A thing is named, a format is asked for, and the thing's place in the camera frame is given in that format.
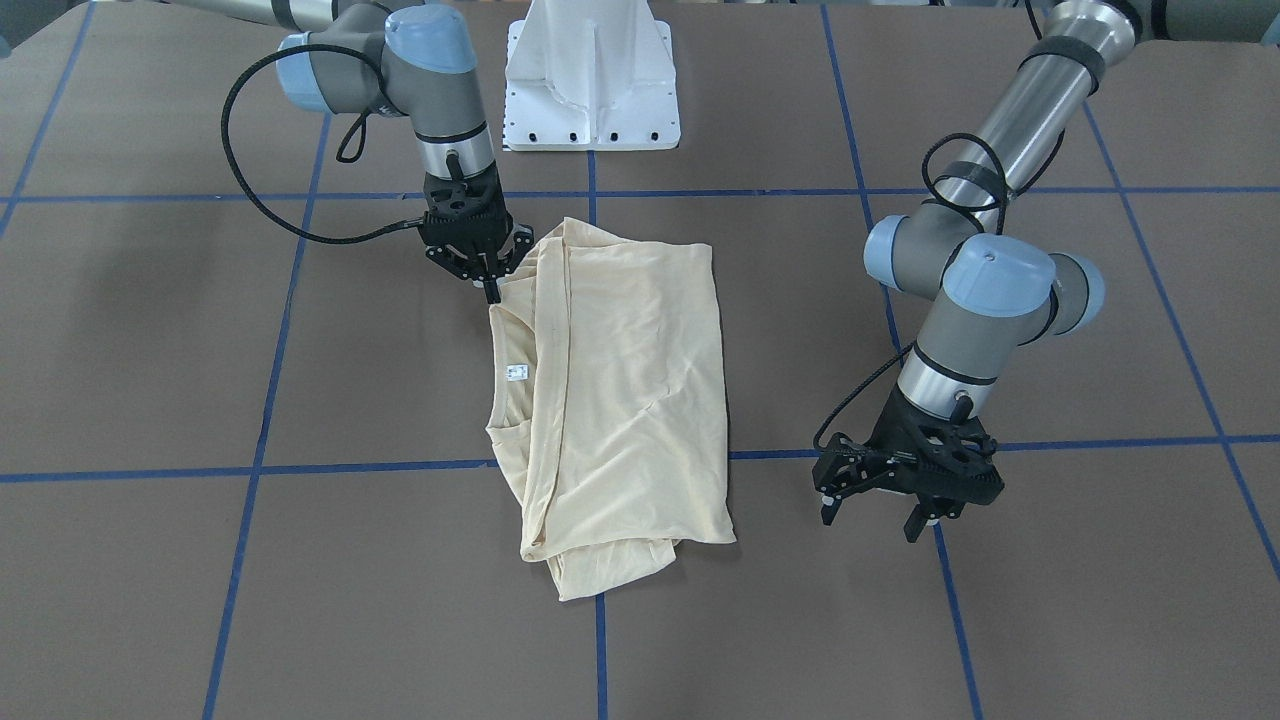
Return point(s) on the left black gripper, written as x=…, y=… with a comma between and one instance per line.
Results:
x=888, y=466

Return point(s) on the cream long-sleeve printed shirt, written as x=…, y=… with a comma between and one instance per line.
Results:
x=609, y=419

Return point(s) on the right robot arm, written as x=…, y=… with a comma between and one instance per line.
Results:
x=394, y=59

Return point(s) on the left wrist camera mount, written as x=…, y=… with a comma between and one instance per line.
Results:
x=934, y=457

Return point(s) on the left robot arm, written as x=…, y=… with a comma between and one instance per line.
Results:
x=990, y=292

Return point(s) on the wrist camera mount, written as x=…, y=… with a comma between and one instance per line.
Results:
x=469, y=199
x=934, y=457

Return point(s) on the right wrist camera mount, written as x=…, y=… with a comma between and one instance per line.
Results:
x=469, y=199

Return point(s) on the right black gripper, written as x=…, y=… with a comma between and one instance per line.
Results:
x=466, y=262

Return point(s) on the white camera post base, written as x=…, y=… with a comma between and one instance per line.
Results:
x=590, y=76

